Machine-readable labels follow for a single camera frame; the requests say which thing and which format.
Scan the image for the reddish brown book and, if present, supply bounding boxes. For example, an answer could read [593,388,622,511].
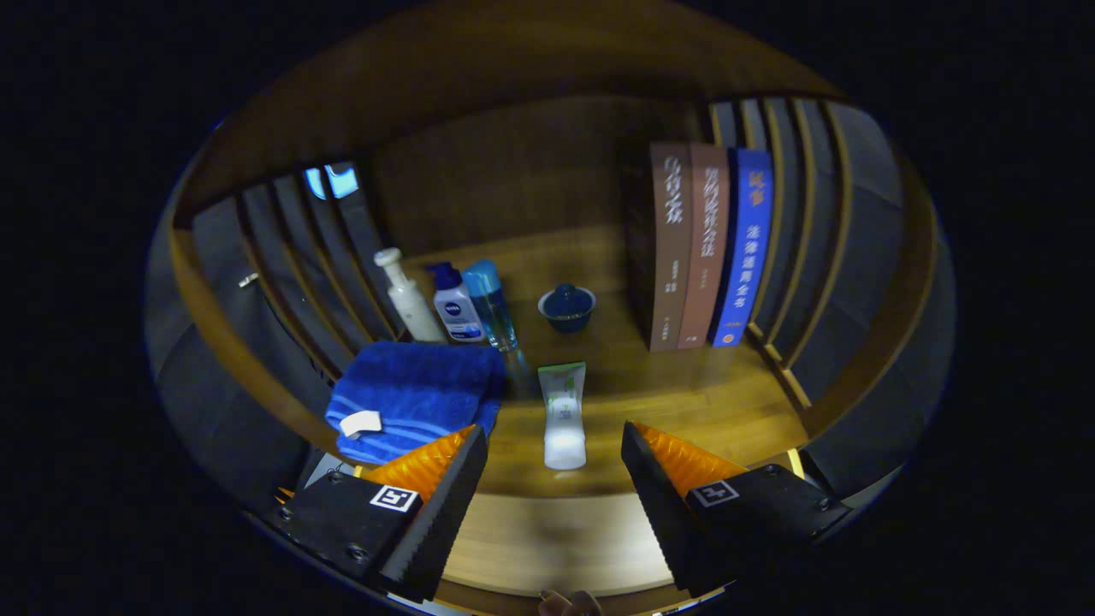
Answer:
[678,144,731,350]

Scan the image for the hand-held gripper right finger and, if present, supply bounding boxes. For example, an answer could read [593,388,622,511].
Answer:
[621,421,852,597]

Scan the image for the white green cream tube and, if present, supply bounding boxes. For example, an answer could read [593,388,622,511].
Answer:
[537,361,589,471]

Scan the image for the wooden countertop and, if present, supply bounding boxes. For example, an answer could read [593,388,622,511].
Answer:
[342,227,814,497]

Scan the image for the dark brown book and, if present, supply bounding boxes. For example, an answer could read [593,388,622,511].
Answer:
[624,141,692,352]

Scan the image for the white pump bottle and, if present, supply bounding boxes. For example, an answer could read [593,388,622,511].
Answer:
[374,247,447,345]

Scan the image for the wooden cabinet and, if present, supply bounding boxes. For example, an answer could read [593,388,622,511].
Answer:
[144,0,957,613]

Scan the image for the blue book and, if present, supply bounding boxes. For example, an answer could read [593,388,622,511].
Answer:
[708,148,775,348]

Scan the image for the blue folded towel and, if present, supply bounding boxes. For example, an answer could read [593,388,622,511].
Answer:
[325,341,507,465]

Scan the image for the white blue-capped lotion bottle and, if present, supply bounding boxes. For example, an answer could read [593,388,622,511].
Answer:
[428,261,487,345]

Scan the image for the teal clear bottle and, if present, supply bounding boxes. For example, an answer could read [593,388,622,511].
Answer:
[463,260,520,353]

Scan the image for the wooden drawer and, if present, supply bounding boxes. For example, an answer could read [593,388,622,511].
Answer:
[432,488,685,610]

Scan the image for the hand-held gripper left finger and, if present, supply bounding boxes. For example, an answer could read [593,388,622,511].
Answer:
[272,425,489,602]

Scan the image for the blue lidded teacup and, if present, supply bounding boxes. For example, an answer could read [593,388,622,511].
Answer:
[537,283,597,335]

